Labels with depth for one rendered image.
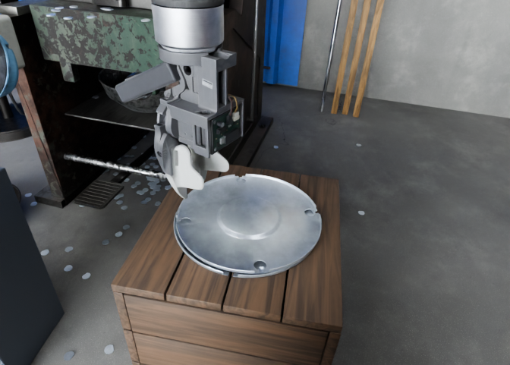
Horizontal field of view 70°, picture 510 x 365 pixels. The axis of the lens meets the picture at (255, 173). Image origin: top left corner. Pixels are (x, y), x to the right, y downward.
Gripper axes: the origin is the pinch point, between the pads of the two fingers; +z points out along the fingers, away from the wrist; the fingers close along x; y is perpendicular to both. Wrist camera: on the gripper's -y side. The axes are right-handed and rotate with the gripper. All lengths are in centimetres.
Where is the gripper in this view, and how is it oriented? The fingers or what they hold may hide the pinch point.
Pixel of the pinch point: (188, 183)
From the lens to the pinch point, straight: 53.6
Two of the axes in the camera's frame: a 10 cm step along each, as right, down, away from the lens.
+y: 8.3, 3.4, -4.4
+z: -0.4, 8.3, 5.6
